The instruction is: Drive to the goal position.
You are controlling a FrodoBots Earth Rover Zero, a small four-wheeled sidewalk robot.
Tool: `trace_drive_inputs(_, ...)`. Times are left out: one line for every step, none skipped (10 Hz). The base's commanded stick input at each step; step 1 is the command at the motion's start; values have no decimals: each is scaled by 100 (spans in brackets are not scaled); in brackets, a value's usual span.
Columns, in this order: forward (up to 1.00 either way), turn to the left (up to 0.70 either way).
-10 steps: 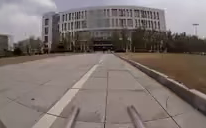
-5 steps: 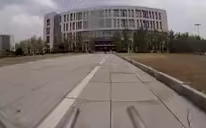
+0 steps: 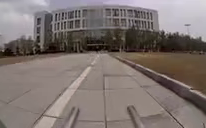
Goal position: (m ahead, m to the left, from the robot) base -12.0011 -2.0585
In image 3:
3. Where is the row of bare trees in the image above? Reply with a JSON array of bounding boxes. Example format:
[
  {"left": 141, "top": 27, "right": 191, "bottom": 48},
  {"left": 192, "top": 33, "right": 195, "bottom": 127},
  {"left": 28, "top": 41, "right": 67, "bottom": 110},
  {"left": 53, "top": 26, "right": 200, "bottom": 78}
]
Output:
[{"left": 3, "top": 34, "right": 37, "bottom": 56}]

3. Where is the dry brown grass field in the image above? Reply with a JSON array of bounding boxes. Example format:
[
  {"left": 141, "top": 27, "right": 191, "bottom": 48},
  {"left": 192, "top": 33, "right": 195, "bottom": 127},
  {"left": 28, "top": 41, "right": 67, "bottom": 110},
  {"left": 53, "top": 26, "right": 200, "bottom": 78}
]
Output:
[{"left": 110, "top": 51, "right": 206, "bottom": 99}]

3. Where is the large curved grey building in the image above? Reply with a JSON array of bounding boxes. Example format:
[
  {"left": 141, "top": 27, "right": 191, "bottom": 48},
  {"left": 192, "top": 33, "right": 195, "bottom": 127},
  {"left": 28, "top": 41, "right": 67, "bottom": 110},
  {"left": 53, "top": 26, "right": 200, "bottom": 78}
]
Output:
[{"left": 33, "top": 4, "right": 160, "bottom": 53}]

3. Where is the grey stone kerb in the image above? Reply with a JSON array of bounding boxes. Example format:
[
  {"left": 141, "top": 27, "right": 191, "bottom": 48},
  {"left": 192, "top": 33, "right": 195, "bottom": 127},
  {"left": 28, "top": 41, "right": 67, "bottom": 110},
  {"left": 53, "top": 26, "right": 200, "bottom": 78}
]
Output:
[{"left": 113, "top": 55, "right": 206, "bottom": 118}]

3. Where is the grey concrete slab road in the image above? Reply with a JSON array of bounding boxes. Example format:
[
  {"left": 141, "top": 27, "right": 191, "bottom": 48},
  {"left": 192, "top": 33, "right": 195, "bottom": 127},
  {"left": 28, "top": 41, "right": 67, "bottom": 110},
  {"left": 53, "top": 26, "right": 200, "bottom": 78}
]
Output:
[{"left": 0, "top": 52, "right": 206, "bottom": 128}]

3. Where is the lamp pole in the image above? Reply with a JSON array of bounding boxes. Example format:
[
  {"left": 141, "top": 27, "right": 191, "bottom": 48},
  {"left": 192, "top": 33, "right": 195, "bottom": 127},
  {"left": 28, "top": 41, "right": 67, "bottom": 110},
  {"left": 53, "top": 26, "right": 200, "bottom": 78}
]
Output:
[{"left": 184, "top": 23, "right": 192, "bottom": 38}]

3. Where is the robot's own part stub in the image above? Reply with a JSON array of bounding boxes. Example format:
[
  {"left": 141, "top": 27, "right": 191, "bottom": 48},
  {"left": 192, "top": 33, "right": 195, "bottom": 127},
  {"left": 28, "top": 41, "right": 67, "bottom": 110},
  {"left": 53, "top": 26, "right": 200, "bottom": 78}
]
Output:
[
  {"left": 62, "top": 106, "right": 80, "bottom": 128},
  {"left": 126, "top": 104, "right": 146, "bottom": 128}
]

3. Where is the robot's own part left stub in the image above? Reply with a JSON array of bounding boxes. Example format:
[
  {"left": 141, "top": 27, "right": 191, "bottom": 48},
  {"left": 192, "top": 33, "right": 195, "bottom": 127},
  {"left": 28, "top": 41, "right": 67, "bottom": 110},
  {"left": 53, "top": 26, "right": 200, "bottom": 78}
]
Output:
[{"left": 62, "top": 106, "right": 80, "bottom": 128}]

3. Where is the row of green trees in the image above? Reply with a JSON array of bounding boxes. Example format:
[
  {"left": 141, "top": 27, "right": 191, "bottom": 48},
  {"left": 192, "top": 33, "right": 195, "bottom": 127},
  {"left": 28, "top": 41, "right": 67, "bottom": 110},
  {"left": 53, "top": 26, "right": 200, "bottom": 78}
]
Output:
[{"left": 124, "top": 28, "right": 206, "bottom": 56}]

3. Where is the robot's own part right stub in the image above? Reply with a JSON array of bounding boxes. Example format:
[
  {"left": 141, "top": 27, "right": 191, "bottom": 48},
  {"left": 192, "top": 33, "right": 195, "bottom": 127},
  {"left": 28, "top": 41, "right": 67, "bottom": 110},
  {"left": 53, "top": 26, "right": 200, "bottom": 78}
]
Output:
[{"left": 126, "top": 104, "right": 146, "bottom": 128}]

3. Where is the brown grass strip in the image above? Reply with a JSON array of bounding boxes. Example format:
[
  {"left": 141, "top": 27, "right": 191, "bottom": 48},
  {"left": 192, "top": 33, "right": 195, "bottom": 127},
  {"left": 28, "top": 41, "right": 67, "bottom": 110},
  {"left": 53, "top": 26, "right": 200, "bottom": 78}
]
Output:
[{"left": 0, "top": 53, "right": 69, "bottom": 69}]

